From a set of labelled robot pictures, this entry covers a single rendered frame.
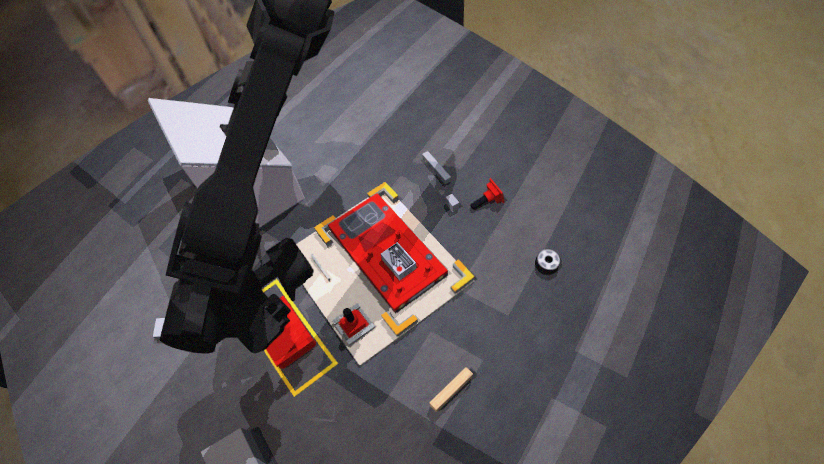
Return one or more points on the tan rectangular bar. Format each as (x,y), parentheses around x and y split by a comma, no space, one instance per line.
(451,389)

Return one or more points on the yellow rectangular outline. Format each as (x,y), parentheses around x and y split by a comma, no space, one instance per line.
(313,334)

